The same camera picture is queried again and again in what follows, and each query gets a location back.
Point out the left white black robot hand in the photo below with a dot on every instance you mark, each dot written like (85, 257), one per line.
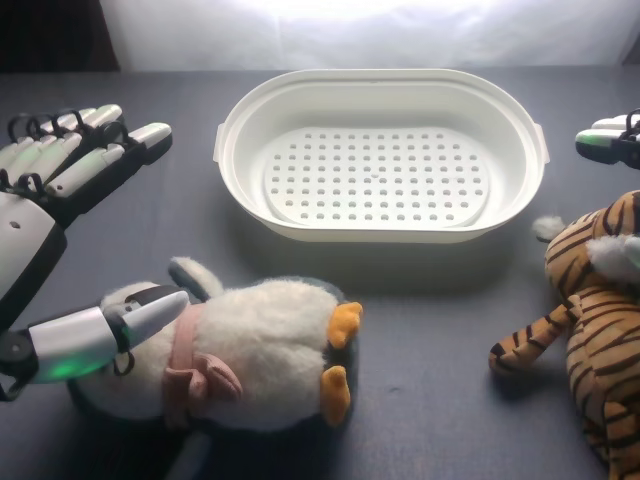
(30, 235)

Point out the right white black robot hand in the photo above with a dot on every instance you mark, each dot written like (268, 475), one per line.
(597, 140)

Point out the plush penguin with pink bow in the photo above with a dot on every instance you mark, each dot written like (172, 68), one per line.
(260, 350)

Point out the white perforated oval basin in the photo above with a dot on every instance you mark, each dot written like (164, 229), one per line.
(505, 150)

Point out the plush striped tiger toy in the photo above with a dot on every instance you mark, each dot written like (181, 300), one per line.
(600, 325)

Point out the grey table cloth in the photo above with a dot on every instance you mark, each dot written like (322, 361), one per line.
(425, 400)

